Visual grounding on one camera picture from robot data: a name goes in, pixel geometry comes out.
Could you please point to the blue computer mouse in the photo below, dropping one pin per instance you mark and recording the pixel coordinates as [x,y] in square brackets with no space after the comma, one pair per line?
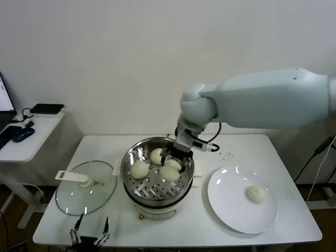
[23,135]

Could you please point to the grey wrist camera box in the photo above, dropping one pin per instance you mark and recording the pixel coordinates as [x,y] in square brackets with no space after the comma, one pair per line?
[202,146]

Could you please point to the white round plate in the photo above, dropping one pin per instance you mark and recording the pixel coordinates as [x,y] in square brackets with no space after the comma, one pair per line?
[231,204]

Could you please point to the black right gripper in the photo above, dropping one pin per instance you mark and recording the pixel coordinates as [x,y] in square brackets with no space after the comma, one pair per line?
[183,144]

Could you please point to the stainless steel steamer basket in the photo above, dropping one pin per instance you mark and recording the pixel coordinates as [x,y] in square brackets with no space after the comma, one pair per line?
[136,189]

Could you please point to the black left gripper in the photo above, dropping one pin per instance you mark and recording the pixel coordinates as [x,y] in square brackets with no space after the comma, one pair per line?
[89,245]

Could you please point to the white side table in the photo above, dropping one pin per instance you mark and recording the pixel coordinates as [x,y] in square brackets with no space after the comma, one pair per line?
[39,139]

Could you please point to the black flat pad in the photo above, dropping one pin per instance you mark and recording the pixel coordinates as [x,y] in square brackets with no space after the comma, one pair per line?
[10,131]

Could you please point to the small black dongle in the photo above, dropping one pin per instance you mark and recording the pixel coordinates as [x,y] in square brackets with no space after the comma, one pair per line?
[29,124]

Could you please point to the black laptop with lit screen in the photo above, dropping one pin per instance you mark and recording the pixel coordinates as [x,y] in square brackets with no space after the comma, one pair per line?
[5,99]

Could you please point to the white side desk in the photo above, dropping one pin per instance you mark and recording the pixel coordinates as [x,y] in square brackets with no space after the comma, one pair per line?
[323,199]

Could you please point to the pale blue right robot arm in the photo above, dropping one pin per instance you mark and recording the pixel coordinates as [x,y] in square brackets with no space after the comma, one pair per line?
[262,99]

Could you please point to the black flat device box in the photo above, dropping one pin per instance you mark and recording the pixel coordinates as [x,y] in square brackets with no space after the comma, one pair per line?
[47,108]

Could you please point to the white steamed baozi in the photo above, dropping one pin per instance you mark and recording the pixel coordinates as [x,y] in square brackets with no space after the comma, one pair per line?
[139,169]
[170,173]
[156,156]
[256,194]

